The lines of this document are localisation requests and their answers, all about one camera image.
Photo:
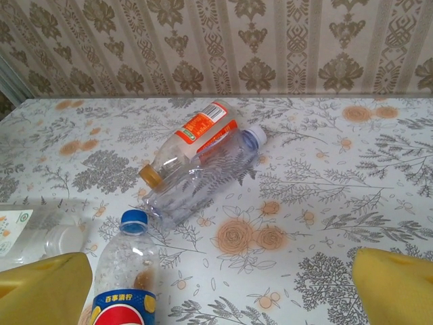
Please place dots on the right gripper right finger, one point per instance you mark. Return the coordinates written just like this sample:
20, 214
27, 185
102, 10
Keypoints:
395, 291

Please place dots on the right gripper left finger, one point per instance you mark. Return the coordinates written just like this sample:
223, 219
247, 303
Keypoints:
40, 294

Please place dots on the square clear bottle white label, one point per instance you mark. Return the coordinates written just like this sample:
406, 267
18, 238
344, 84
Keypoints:
20, 230

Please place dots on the Pepsi bottle blue cap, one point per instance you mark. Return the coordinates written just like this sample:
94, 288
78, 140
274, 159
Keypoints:
125, 264

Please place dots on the clear unlabelled bottle pale cap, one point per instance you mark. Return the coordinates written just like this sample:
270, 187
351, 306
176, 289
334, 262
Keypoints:
209, 179

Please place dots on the orange label bottle gold cap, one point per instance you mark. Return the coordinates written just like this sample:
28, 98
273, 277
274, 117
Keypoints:
199, 127

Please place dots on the floral tablecloth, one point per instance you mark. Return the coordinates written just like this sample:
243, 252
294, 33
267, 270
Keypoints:
304, 203

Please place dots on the aluminium frame post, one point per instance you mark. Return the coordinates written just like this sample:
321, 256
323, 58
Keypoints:
10, 81

